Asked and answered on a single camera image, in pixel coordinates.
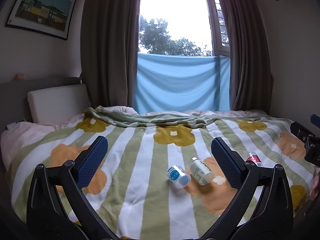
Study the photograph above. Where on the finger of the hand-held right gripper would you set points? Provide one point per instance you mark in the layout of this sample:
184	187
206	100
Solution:
315	118

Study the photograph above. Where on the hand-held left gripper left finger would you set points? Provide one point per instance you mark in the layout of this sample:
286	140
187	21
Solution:
93	160

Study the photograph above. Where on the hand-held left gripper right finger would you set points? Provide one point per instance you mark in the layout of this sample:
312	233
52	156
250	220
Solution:
226	165

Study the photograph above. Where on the green label plastic cup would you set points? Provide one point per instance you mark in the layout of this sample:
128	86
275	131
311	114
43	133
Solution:
201	171

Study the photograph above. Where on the red label plastic cup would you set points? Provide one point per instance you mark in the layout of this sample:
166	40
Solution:
254	159

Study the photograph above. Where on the blue label plastic cup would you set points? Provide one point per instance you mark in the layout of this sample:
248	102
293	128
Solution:
178	176

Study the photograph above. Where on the pink cloth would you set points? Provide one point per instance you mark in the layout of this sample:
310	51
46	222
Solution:
315	185

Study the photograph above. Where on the white cushion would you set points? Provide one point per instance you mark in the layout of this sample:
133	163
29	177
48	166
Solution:
57	102

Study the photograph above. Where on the striped flower print blanket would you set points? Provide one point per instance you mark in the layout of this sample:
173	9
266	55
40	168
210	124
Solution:
150	200

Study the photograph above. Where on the pink bed sheet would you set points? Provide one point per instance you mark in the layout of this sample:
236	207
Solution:
22	137

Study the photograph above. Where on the light blue cloth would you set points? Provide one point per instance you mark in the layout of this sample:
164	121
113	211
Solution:
180	82

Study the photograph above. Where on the brown curtain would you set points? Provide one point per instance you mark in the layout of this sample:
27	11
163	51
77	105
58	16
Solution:
110	45
246	47

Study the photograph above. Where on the grey headboard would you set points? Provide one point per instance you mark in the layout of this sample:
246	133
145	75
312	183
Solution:
12	92

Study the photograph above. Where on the small orange figurine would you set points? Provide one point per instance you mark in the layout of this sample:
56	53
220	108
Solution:
19	76

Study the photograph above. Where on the tree outside window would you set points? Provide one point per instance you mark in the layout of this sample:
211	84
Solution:
162	40

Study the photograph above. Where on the window frame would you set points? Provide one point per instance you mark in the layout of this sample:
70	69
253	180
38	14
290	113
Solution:
219	17

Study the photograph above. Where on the framed wall picture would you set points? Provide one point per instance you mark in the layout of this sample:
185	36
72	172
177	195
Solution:
41	7

